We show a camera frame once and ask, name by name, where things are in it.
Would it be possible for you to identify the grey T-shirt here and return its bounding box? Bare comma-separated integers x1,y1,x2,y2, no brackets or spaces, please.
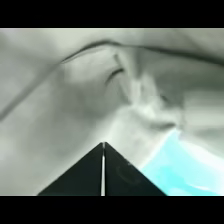
0,27,224,197

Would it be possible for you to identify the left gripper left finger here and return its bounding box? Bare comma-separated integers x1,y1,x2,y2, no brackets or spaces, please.
37,142,104,197

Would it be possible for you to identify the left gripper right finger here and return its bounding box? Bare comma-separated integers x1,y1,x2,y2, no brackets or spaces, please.
104,142,167,197

